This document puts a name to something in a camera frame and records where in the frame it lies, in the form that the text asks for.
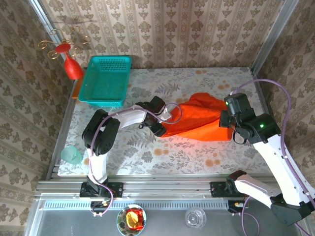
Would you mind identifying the orange t-shirt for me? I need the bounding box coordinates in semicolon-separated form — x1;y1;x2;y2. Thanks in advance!
161;92;234;143

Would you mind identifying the floral tablecloth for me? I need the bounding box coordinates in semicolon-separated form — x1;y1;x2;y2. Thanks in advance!
58;67;281;176

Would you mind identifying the teal plastic basket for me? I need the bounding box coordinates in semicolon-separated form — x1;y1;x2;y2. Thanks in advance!
78;55;133;108

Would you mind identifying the orange wooden board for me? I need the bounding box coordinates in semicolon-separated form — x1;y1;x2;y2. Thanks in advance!
72;80;86;99

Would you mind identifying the black yellow power connector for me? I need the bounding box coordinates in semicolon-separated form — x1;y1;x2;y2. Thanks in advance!
227;200;247;213
90;200;110;215

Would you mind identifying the red vase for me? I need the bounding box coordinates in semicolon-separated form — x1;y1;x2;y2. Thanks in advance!
55;43;85;81

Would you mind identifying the green translucent cup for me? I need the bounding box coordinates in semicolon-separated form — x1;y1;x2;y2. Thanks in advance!
61;145;83;165

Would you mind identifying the clear glass cup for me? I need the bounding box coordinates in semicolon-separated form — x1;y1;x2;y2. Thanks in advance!
185;207;207;229

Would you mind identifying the red yellow wrapped snack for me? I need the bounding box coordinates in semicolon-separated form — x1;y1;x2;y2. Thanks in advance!
126;208;144;231

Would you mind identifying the grey metal shelf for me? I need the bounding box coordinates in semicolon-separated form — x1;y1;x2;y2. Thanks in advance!
24;193;311;236

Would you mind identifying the patterned bowl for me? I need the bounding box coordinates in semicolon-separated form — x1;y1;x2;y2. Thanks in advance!
116;204;147;234

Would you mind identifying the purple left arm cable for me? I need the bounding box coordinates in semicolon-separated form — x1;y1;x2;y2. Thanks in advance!
88;102;183;217

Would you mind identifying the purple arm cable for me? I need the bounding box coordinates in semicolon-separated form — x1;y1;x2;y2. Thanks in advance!
88;102;183;217
231;78;315;236

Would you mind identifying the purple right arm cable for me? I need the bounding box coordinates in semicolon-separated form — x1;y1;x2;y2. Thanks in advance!
231;78;315;236

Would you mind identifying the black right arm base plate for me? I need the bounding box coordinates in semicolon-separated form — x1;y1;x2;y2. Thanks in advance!
210;181;237;198

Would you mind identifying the aluminium extrusion frame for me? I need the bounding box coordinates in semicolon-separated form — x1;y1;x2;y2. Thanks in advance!
27;0;306;200

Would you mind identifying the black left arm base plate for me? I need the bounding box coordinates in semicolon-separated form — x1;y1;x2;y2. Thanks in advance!
80;181;124;199

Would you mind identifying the grey slotted cable duct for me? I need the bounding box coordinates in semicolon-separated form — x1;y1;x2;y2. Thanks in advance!
43;200;230;210

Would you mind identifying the gold wire ornament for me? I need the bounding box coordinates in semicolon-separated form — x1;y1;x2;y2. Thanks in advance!
38;26;92;60

